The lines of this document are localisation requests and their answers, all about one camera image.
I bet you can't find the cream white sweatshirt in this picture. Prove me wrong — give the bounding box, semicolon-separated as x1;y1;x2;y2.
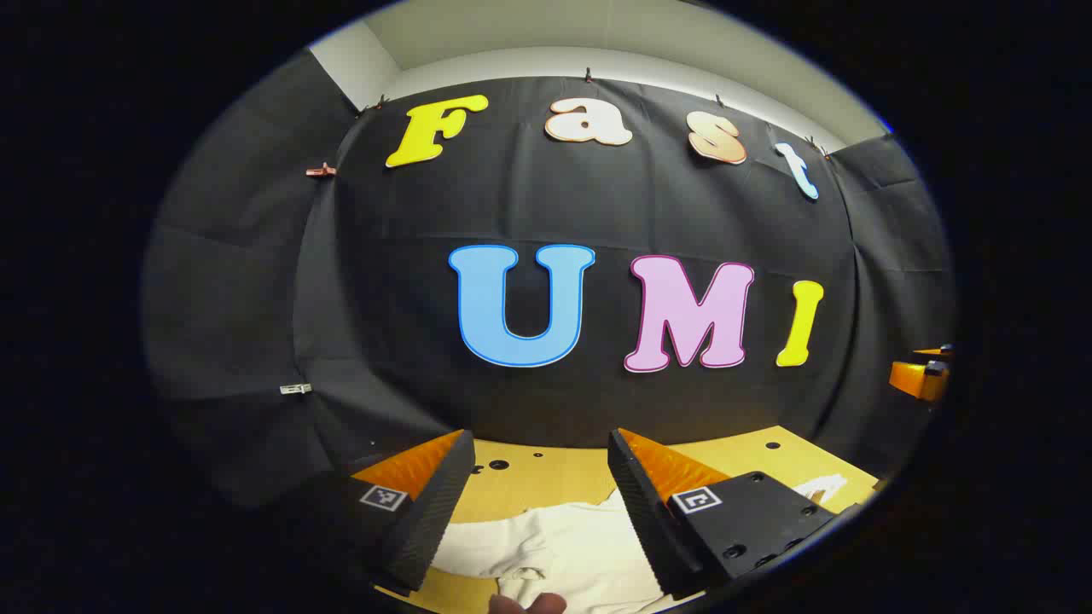
431;473;850;614

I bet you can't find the black backdrop cloth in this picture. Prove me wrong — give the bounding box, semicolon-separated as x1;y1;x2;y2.
141;51;956;513

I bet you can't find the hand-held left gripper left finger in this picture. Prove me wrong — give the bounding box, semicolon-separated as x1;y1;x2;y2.
282;429;477;598

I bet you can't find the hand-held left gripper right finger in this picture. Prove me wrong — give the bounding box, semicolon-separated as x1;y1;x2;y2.
607;428;841;600

